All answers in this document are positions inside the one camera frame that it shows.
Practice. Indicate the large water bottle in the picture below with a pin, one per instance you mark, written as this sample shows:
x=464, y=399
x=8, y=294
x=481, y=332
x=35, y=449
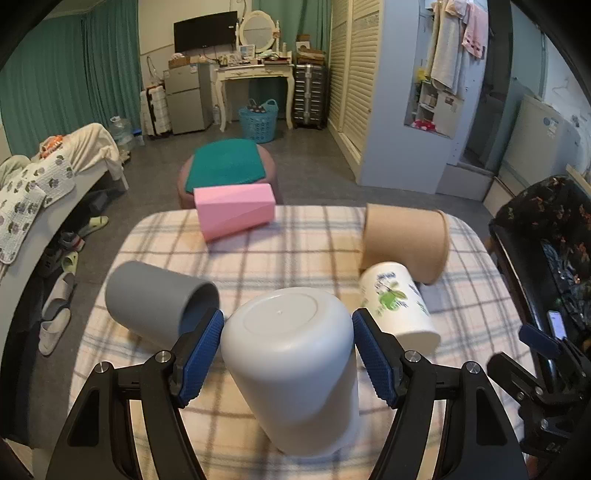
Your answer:
x=121, y=131

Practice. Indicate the white hanging towel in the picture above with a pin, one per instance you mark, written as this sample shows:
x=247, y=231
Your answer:
x=445, y=50

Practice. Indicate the small grey refrigerator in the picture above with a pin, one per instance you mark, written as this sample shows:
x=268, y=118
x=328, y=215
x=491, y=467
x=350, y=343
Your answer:
x=188, y=97

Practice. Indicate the white washing machine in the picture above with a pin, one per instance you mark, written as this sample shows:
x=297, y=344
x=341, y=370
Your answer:
x=543, y=143

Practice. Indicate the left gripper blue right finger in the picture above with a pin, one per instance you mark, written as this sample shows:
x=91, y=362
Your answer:
x=478, y=440

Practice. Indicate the white suitcase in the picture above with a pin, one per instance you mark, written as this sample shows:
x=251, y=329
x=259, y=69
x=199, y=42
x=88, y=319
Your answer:
x=154, y=112

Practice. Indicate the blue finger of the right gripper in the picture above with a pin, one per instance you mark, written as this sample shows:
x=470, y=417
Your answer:
x=539, y=342

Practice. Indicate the light grey plastic cup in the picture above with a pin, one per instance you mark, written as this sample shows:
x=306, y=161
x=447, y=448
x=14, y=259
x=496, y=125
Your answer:
x=291, y=354

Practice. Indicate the white printed paper cup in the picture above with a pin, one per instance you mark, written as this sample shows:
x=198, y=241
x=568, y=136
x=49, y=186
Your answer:
x=390, y=294

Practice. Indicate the black drawer storage tower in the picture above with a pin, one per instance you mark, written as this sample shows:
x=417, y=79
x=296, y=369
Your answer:
x=310, y=95

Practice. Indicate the green seat cushion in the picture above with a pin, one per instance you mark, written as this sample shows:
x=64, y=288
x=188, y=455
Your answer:
x=225, y=162

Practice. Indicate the plaid checked tablecloth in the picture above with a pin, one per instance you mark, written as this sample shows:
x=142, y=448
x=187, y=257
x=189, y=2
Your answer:
x=320, y=247

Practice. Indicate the grey slippers pair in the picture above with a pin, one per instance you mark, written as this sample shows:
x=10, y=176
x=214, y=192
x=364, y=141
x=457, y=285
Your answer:
x=56, y=313

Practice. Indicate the louvered wardrobe door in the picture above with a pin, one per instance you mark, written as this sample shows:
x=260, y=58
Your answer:
x=353, y=63

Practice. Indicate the oval vanity mirror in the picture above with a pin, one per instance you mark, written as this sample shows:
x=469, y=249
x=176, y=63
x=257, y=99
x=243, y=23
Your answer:
x=260, y=30

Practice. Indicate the leaf patterned white blanket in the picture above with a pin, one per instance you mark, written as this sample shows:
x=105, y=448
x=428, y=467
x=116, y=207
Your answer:
x=32, y=189

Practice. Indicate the green curtain behind mirror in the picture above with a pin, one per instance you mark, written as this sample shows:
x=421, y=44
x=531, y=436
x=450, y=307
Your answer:
x=300, y=17

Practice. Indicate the dark grey plastic cup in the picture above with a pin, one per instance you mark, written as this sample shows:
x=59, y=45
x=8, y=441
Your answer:
x=156, y=304

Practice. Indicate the smartphone with lit screen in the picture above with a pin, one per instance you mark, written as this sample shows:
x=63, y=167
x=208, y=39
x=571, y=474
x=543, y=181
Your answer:
x=556, y=324

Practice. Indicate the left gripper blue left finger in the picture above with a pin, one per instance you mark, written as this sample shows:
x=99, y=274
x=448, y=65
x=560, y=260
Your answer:
x=97, y=442

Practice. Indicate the bed with beige bedding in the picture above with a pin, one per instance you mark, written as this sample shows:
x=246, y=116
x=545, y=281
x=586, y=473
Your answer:
x=94, y=153

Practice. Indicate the brown kraft paper cup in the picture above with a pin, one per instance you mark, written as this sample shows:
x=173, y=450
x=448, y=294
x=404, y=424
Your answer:
x=416, y=238

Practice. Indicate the white dressing table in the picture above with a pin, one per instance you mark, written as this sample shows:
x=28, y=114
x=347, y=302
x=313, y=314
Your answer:
x=265, y=70

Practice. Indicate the black flat television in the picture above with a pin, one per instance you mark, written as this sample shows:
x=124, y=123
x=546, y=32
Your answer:
x=205, y=31

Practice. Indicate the green curtain left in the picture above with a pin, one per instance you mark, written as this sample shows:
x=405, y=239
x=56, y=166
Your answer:
x=71, y=71

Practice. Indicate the blue plastic laundry basket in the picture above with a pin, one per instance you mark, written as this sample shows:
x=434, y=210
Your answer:
x=258, y=121

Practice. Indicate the pink hanging towel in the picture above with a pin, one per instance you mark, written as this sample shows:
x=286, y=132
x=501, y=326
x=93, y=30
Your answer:
x=476, y=33

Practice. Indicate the mauve round stool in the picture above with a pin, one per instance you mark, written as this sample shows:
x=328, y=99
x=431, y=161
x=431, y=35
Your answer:
x=186, y=200

